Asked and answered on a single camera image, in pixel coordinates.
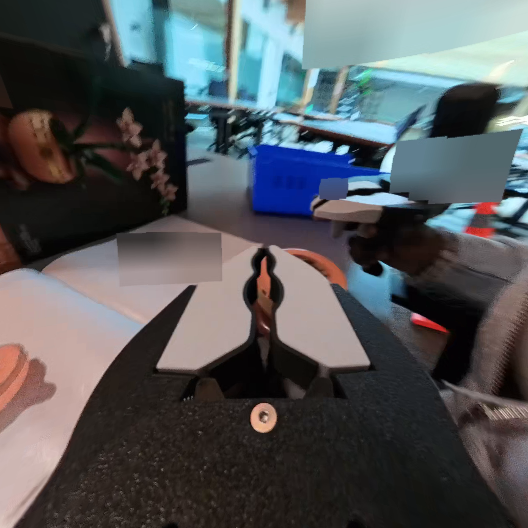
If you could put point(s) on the person's right hand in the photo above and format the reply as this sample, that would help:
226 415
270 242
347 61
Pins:
396 246

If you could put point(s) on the black flower print box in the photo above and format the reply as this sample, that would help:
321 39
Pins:
82 148

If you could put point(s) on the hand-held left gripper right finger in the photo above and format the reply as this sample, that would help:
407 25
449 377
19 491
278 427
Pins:
318 326

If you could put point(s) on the white instruction booklet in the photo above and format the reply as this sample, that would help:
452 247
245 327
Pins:
66 330

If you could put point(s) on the blue plastic bin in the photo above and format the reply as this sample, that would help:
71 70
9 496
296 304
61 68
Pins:
289 181

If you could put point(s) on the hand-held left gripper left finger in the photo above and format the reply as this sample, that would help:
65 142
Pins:
210 326

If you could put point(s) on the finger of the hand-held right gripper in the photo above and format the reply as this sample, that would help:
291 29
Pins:
363 208

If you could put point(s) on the orange floor object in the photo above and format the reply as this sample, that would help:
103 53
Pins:
485 219

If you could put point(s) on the background office desks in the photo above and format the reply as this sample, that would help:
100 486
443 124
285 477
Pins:
330 124

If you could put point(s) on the brick pot model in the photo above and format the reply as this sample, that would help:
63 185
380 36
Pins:
326 266

